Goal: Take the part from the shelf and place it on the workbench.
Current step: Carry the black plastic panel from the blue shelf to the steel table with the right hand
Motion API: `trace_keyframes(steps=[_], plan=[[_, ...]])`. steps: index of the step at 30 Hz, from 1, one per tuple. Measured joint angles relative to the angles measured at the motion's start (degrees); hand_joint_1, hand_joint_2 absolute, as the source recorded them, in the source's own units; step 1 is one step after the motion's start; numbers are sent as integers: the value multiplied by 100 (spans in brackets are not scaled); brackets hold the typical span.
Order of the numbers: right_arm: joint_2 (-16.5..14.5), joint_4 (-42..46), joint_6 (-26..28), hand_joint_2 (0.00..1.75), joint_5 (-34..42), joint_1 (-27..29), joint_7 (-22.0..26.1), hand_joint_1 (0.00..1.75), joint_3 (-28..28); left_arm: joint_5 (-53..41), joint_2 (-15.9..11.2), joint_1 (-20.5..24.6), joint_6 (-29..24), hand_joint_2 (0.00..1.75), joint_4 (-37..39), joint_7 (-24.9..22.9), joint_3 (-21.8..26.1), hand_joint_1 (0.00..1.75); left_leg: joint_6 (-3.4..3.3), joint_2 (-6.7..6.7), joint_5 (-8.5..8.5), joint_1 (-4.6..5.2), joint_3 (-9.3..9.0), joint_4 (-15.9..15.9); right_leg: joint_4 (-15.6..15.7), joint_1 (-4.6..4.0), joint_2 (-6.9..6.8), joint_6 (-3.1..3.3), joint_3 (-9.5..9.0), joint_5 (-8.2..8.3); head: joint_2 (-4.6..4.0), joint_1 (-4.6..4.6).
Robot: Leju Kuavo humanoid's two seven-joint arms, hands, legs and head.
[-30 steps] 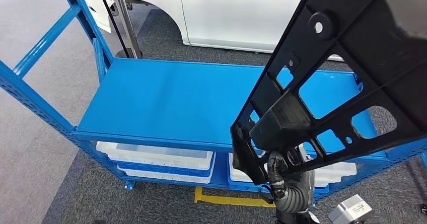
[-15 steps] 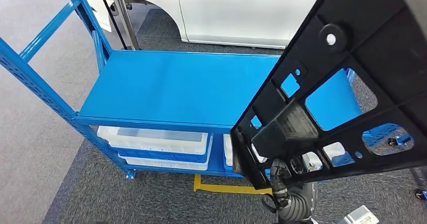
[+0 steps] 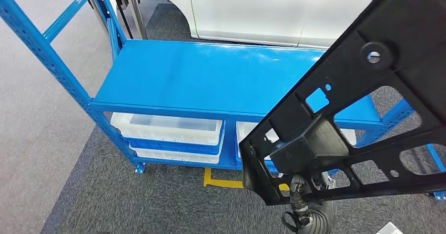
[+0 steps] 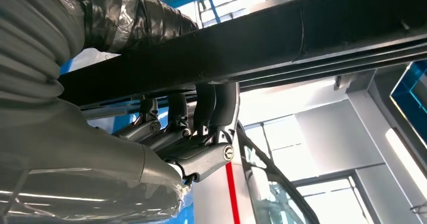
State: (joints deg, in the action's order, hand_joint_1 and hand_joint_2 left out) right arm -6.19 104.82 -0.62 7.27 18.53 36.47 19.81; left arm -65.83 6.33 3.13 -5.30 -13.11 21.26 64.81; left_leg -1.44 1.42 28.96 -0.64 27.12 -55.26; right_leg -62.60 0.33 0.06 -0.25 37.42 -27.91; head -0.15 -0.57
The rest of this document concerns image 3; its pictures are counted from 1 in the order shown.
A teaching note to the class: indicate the blue metal shelf rack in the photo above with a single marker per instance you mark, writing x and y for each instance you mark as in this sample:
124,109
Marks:
191,75

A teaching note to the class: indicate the white car body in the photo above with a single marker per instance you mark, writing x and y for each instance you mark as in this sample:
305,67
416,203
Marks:
244,9

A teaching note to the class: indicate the grey metal pole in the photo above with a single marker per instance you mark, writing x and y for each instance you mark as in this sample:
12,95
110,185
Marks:
136,9

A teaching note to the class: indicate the yellow floor tape mark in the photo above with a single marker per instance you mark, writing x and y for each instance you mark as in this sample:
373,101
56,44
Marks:
223,183

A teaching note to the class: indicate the black plastic frame part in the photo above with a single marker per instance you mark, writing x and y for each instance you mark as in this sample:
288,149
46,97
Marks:
400,23

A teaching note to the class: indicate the white plastic bin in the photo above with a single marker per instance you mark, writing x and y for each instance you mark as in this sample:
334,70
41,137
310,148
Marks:
249,129
174,157
167,135

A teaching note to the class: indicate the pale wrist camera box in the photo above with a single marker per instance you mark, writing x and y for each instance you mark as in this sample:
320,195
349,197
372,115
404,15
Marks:
390,229

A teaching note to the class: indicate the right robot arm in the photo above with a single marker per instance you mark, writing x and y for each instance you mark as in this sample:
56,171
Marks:
320,218

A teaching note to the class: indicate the thin black rod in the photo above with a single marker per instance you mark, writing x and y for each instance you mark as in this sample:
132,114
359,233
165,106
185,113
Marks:
120,9

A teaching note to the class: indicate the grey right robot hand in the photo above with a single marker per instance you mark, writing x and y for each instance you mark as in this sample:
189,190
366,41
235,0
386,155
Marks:
313,145

